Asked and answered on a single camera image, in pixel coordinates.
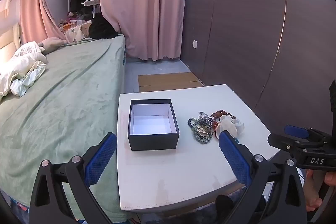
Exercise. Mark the grey plush pillow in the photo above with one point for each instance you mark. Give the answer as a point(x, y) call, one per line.
point(52, 43)

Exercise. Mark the patterned pillow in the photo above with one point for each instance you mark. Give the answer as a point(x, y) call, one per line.
point(76, 33)

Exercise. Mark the white butterfly hair clip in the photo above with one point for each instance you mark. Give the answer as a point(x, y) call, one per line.
point(227, 125)

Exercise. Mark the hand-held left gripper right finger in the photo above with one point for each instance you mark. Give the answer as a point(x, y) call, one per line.
point(235, 159)

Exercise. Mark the white crumpled quilt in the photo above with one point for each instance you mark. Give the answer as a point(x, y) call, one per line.
point(23, 61)

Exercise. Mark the white clothes rack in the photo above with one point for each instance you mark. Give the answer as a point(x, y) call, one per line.
point(93, 10)

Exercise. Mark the plush toys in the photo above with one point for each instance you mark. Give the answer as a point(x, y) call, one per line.
point(72, 14)

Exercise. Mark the white wall socket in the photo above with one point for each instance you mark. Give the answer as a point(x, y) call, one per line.
point(195, 44)

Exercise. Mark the black jewelry box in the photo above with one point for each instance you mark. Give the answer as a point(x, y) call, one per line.
point(153, 141)

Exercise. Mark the flat cardboard sheet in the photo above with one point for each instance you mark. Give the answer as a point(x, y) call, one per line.
point(168, 81)

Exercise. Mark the beige padded headboard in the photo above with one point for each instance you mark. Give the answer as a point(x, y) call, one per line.
point(8, 40)

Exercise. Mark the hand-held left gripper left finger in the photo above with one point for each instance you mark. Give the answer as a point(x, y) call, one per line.
point(101, 161)

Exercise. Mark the person's right hand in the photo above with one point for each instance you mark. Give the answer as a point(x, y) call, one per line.
point(311, 190)

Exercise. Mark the bed with green blanket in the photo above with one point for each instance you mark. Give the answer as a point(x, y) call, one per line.
point(65, 95)

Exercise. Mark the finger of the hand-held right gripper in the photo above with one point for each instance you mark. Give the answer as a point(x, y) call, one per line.
point(296, 131)
point(333, 100)

